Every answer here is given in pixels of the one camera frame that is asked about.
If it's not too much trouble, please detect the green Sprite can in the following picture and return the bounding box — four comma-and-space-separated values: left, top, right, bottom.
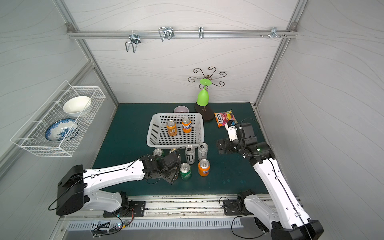
180, 163, 192, 181

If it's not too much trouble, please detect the white Monster can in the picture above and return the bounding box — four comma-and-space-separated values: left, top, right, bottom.
185, 145, 196, 165
198, 143, 209, 162

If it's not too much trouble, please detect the orange Fanta can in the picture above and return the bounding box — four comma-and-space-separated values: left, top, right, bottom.
198, 159, 211, 177

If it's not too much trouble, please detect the white plastic basket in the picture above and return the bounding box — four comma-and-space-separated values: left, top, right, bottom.
147, 113, 204, 149

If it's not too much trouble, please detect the green beer can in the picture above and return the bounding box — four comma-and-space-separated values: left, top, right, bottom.
169, 149, 181, 160

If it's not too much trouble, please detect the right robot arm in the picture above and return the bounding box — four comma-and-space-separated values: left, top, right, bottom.
217, 139, 324, 240

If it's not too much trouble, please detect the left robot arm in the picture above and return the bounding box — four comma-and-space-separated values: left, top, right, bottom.
54, 151, 182, 216

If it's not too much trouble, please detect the colourful snack bag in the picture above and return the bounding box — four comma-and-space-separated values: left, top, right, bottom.
214, 110, 238, 128

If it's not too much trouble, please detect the black metal cup stand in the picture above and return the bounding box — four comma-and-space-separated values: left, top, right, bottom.
188, 66, 227, 121

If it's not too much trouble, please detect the green plastic wine glass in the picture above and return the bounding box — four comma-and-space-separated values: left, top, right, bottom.
197, 79, 212, 107

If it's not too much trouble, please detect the pink bowl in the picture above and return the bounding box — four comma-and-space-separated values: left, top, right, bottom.
174, 106, 190, 113

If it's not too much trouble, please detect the blue patterned plate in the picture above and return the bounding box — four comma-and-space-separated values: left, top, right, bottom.
45, 118, 78, 142

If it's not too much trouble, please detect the white ceramic bowl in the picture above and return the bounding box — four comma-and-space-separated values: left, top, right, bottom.
63, 96, 92, 117

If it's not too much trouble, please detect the small metal hook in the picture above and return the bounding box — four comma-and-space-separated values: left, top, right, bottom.
198, 27, 204, 39

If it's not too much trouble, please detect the right metal hook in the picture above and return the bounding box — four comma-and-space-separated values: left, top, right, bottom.
260, 27, 287, 39

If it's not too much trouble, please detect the metal loop hook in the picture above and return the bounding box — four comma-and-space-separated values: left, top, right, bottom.
158, 27, 175, 42

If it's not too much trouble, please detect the double metal hook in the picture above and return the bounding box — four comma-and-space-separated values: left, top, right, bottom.
125, 32, 141, 53

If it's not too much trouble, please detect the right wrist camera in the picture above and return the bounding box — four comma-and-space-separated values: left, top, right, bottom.
225, 120, 238, 142

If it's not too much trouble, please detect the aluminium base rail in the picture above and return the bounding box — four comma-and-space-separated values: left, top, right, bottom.
59, 194, 307, 221

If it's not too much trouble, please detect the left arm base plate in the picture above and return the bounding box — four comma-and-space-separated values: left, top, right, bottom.
103, 201, 146, 218

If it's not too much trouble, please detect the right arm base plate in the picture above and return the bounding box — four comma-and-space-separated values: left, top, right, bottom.
222, 199, 250, 216

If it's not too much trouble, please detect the aluminium top rail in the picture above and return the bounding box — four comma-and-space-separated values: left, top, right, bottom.
67, 29, 299, 40

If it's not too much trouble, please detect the white wire wall basket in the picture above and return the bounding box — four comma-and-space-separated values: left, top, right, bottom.
11, 81, 106, 157

